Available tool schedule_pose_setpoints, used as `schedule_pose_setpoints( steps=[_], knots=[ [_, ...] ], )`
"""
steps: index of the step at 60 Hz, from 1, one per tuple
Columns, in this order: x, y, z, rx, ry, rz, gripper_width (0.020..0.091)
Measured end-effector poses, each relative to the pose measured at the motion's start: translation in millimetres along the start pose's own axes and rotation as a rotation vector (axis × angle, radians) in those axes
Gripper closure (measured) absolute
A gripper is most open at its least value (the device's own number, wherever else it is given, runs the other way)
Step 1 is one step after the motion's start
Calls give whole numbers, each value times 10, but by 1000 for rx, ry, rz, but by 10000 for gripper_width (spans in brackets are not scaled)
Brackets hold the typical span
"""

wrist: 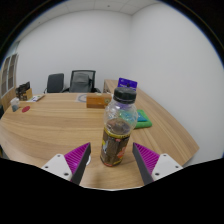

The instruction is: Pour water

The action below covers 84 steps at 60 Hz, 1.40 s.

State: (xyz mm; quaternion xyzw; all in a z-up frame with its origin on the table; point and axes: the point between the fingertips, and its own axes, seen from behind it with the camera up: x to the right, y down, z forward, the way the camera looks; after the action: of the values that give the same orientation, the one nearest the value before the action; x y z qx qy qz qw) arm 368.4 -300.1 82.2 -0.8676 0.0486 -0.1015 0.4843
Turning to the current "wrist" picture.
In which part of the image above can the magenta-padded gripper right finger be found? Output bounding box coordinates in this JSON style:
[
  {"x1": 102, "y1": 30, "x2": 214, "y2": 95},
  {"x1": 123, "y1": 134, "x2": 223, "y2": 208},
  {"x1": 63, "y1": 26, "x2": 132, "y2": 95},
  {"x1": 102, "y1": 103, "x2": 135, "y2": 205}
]
[{"x1": 132, "y1": 142, "x2": 184, "y2": 186}]

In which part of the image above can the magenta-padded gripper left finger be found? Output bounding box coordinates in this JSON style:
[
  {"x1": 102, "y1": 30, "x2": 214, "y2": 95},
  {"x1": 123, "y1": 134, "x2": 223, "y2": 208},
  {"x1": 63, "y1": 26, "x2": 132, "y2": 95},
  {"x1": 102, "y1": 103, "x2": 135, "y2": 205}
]
[{"x1": 40, "y1": 142, "x2": 92, "y2": 186}]

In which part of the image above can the clear black-capped drink bottle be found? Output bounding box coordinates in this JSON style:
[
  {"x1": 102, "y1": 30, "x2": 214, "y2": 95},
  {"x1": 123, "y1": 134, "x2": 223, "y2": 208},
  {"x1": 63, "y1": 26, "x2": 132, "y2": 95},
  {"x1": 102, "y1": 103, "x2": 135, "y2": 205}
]
[{"x1": 99, "y1": 86, "x2": 139, "y2": 167}]

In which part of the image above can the green flat pad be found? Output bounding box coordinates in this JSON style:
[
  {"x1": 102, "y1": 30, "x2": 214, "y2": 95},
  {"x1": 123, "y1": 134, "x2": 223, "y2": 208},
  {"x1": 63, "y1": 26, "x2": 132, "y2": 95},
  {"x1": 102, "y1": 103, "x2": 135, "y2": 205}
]
[{"x1": 133, "y1": 109, "x2": 153, "y2": 130}]

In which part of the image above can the small blue packet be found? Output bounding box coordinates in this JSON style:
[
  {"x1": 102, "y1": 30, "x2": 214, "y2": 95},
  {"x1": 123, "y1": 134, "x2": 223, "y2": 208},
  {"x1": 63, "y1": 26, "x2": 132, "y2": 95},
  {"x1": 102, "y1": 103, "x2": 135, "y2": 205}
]
[{"x1": 137, "y1": 111, "x2": 148, "y2": 123}]

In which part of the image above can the orange wooden box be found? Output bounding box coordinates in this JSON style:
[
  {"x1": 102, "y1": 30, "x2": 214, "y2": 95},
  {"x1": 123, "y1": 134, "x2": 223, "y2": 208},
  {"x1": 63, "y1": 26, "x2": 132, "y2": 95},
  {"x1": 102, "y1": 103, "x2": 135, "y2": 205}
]
[{"x1": 86, "y1": 92, "x2": 113, "y2": 109}]

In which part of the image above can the grey mesh office chair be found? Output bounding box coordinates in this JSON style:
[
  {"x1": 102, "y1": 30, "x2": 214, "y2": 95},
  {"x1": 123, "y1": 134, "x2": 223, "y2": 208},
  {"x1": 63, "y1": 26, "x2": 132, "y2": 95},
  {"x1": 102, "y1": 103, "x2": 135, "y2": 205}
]
[{"x1": 62, "y1": 69, "x2": 101, "y2": 94}]

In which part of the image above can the black office chair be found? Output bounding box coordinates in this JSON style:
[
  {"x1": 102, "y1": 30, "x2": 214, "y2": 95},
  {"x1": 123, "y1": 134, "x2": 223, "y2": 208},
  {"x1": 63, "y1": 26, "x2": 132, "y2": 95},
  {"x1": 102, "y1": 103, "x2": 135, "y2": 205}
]
[{"x1": 44, "y1": 73, "x2": 65, "y2": 94}]

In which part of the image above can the purple standing card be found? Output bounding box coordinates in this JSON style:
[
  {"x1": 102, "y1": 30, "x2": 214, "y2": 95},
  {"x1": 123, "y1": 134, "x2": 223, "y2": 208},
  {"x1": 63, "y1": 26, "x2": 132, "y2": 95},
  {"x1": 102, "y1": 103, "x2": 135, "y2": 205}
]
[{"x1": 117, "y1": 77, "x2": 138, "y2": 92}]

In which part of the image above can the flat dark brown carton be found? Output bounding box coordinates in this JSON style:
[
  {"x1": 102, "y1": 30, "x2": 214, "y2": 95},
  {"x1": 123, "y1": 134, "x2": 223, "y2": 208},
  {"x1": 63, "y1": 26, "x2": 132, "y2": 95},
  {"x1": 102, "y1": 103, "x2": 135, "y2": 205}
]
[{"x1": 19, "y1": 81, "x2": 33, "y2": 94}]

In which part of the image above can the wooden glass-door cabinet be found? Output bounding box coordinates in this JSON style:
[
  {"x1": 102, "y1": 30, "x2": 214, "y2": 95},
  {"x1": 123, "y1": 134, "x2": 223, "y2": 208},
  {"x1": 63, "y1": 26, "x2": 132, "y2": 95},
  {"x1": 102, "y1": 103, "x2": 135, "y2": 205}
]
[{"x1": 0, "y1": 53, "x2": 19, "y2": 111}]

